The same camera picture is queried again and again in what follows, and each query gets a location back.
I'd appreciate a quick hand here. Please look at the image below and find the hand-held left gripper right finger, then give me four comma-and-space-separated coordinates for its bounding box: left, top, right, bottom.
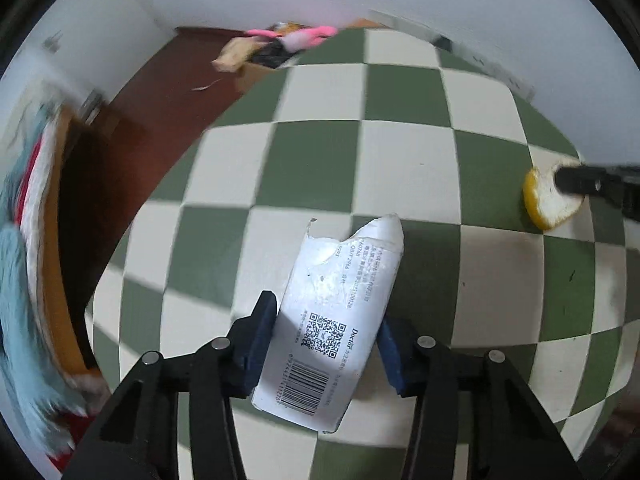
377, 317, 583, 480

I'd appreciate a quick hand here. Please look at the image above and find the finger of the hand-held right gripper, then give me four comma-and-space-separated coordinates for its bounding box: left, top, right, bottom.
554, 162, 640, 221

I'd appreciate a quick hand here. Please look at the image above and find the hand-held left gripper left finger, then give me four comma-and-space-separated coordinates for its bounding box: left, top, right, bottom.
62, 290, 277, 480

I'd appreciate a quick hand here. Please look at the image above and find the citrus peel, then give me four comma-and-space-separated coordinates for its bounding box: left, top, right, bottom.
523, 162, 586, 232

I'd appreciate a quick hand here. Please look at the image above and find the white carton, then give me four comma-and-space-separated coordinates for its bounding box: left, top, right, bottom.
251, 214, 405, 435

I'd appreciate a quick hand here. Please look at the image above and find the green white checkered tablecloth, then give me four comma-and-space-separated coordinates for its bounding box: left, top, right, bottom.
85, 27, 640, 480

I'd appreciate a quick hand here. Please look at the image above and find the red bed sheet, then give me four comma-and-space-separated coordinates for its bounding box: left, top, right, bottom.
47, 402, 103, 466

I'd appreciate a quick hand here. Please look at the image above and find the light blue duvet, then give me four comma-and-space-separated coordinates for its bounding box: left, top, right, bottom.
0, 90, 88, 456

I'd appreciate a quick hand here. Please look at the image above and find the white patterned bed sheet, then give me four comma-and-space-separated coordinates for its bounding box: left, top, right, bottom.
22, 120, 71, 311

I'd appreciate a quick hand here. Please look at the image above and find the cardboard box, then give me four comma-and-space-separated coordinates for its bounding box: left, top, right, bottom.
235, 42, 306, 96

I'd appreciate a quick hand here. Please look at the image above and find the red blanket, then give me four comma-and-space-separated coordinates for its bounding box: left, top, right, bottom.
15, 130, 56, 221

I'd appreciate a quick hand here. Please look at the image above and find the crumpled beige paper bag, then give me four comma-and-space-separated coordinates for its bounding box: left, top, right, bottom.
212, 37, 261, 73

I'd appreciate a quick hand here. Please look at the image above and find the grey box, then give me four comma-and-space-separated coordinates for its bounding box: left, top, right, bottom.
80, 90, 108, 126

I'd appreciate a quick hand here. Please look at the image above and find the pink plush toy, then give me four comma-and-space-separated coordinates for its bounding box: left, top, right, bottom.
244, 24, 341, 51

